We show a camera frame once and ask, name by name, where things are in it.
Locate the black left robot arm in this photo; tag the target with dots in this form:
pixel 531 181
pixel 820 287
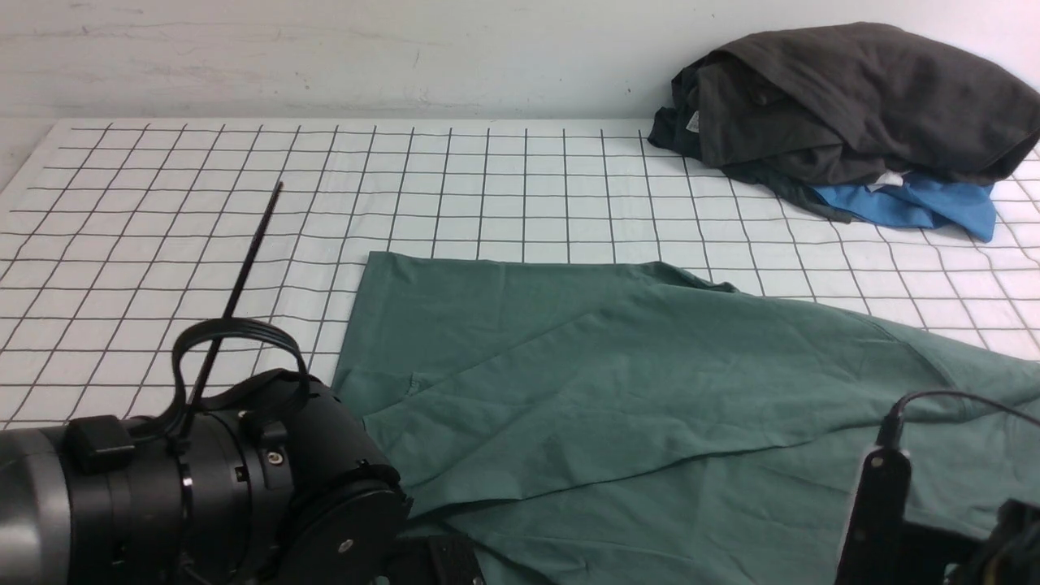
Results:
pixel 309 499

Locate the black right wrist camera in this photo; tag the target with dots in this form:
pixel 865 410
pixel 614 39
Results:
pixel 871 539

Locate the black cable tie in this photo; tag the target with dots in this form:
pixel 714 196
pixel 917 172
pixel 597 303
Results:
pixel 229 310

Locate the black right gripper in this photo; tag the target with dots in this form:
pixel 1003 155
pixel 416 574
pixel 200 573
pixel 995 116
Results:
pixel 1010 555

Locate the dark grey garment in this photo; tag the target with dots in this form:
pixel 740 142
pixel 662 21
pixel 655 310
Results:
pixel 849 103

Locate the white grid-pattern table cloth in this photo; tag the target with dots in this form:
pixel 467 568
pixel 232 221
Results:
pixel 117 234

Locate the green long-sleeve top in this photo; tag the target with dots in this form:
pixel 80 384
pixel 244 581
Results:
pixel 630 423

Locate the blue garment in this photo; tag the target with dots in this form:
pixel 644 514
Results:
pixel 917 201

